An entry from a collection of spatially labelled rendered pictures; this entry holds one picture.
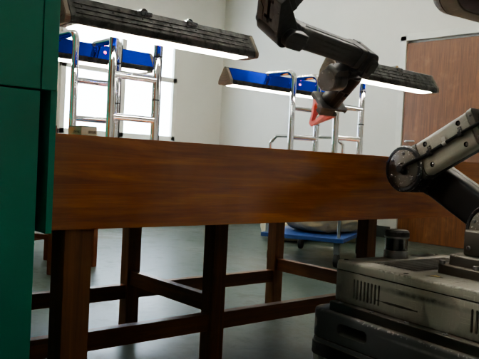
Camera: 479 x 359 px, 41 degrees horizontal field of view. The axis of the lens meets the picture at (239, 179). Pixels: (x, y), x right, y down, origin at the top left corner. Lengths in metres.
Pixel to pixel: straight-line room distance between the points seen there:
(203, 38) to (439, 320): 0.96
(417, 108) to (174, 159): 5.46
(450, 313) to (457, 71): 5.15
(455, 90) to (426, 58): 0.47
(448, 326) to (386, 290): 0.19
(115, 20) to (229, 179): 0.51
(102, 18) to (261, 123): 6.52
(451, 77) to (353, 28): 1.38
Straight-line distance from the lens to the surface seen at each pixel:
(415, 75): 2.59
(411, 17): 6.98
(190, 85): 8.34
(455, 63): 6.59
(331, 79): 1.68
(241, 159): 1.50
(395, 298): 1.63
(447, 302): 1.54
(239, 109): 8.40
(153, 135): 1.93
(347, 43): 1.62
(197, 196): 1.43
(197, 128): 8.40
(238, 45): 1.90
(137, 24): 1.71
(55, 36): 1.22
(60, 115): 7.23
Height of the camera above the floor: 0.73
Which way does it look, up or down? 2 degrees down
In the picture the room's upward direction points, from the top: 3 degrees clockwise
